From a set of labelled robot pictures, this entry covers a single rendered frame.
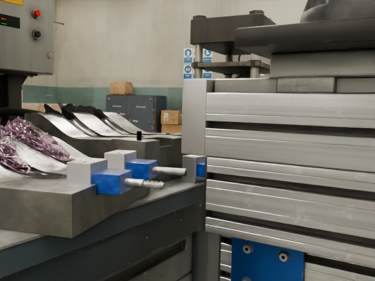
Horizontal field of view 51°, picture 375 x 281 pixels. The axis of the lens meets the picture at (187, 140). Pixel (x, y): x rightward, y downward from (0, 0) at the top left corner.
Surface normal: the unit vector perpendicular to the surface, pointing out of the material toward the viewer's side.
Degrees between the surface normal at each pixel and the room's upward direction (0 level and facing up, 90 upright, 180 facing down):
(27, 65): 90
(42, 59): 90
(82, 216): 90
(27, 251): 90
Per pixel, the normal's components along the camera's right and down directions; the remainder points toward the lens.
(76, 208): 0.96, 0.04
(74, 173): -0.26, 0.08
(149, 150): 0.84, 0.07
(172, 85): -0.46, 0.07
